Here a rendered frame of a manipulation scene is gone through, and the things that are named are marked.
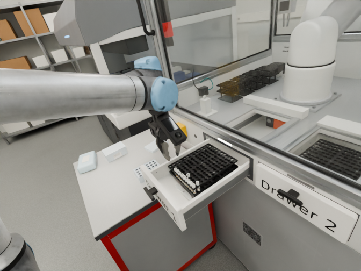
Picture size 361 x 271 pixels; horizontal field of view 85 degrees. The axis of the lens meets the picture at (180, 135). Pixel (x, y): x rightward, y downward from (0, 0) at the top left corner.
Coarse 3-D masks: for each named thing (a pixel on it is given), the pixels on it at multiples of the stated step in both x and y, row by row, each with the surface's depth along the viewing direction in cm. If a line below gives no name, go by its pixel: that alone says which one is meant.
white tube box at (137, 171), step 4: (152, 160) 105; (144, 164) 103; (148, 164) 103; (152, 164) 102; (156, 164) 102; (136, 168) 101; (148, 168) 100; (152, 168) 99; (136, 172) 99; (140, 172) 98; (136, 176) 99; (140, 176) 97; (140, 180) 95; (144, 180) 97
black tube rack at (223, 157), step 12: (192, 156) 84; (204, 156) 83; (216, 156) 82; (228, 156) 80; (180, 168) 80; (192, 168) 78; (204, 168) 77; (216, 168) 76; (228, 168) 79; (192, 180) 73; (204, 180) 71; (216, 180) 75; (192, 192) 71
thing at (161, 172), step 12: (204, 144) 94; (216, 144) 92; (180, 156) 88; (240, 156) 81; (156, 168) 83; (168, 168) 86; (240, 168) 74; (168, 180) 84; (228, 180) 72; (240, 180) 76; (168, 192) 78; (180, 192) 77; (204, 192) 67; (216, 192) 70; (180, 204) 72; (192, 204) 65; (204, 204) 69
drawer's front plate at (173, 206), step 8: (144, 168) 79; (144, 176) 82; (152, 176) 74; (152, 184) 74; (160, 184) 70; (160, 192) 68; (168, 200) 63; (168, 208) 68; (176, 208) 60; (176, 216) 62; (184, 224) 64
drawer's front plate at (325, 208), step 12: (264, 168) 67; (264, 180) 70; (276, 180) 65; (288, 180) 61; (276, 192) 67; (300, 192) 58; (312, 192) 56; (288, 204) 65; (312, 204) 57; (324, 204) 53; (336, 204) 52; (324, 216) 55; (336, 216) 52; (348, 216) 49; (324, 228) 57; (336, 228) 53; (348, 228) 50
